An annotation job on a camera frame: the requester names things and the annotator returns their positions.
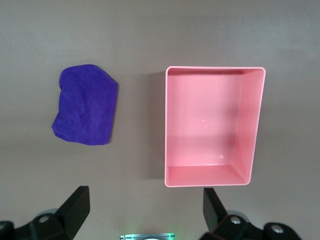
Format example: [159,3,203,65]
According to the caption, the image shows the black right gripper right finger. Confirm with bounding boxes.
[199,187,301,240]

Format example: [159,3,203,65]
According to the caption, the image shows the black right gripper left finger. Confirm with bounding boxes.
[0,185,90,240]

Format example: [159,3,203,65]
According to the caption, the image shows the purple cloth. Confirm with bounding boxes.
[51,63,120,147]

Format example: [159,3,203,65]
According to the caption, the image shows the pink plastic bin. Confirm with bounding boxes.
[164,65,267,189]

